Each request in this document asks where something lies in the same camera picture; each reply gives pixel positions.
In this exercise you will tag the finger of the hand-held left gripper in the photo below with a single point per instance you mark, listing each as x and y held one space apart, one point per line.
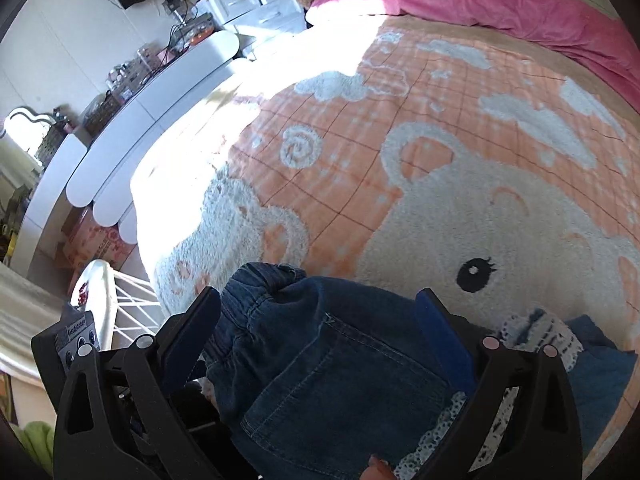
445 342
187 342

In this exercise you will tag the blue denim pants lace trim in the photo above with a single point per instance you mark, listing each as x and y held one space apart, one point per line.
325 370

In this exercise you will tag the pink patterned storage box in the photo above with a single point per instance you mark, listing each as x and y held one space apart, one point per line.
95 245

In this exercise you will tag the green cloth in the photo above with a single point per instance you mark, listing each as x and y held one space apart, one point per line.
37 447

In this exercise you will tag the orange white plush printed blanket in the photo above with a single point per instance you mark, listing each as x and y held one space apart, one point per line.
425 160

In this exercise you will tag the cloud shaped mirror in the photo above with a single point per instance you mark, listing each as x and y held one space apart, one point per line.
25 132

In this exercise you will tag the white scalloped side board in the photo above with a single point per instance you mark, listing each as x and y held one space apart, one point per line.
150 120

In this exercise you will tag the pink duvet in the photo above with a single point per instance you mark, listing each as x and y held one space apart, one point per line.
475 0

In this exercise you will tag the white drawer cabinet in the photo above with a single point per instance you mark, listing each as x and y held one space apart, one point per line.
250 0

